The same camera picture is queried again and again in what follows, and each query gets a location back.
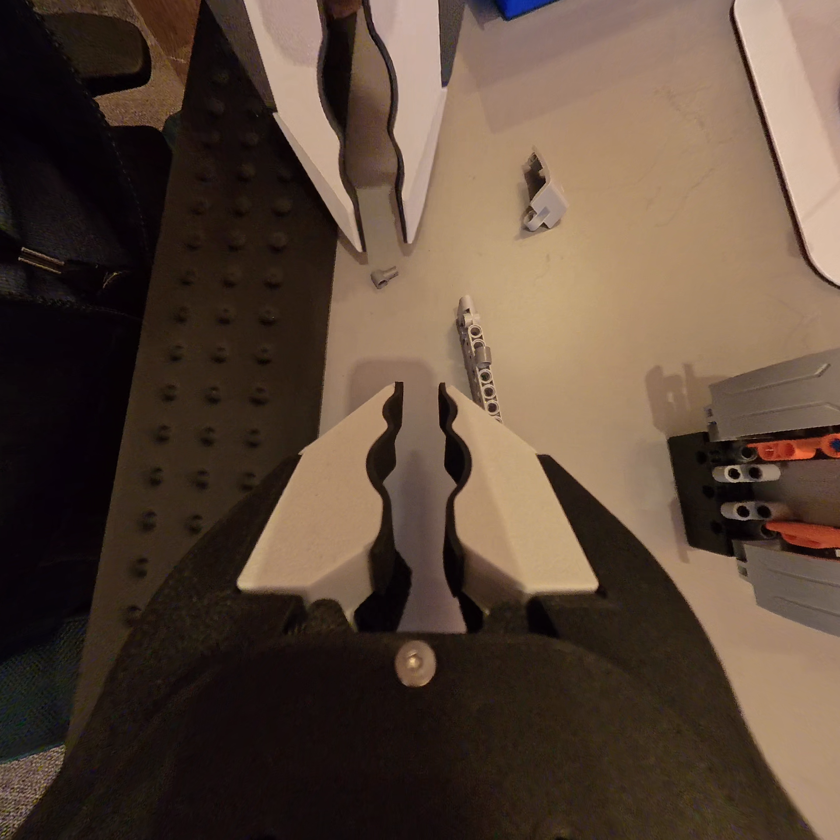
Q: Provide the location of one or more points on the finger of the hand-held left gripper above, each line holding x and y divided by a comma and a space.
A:
295, 85
417, 98

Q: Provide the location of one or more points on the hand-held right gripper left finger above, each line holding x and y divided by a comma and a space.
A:
308, 525

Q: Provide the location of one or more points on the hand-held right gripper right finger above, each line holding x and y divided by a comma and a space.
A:
525, 525

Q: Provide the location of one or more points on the blue plastic storage bin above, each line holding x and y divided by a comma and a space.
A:
525, 8

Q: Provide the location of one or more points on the grey long toy brick beam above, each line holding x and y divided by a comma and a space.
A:
485, 387

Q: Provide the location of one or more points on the grey orange toy brick model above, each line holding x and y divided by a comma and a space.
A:
695, 499

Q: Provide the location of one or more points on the dark grey toy brick connector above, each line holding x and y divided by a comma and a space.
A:
384, 277
484, 355

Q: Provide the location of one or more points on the black chair armrest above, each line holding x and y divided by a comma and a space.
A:
105, 52

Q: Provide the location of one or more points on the white metal board stand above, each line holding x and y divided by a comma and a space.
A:
787, 131

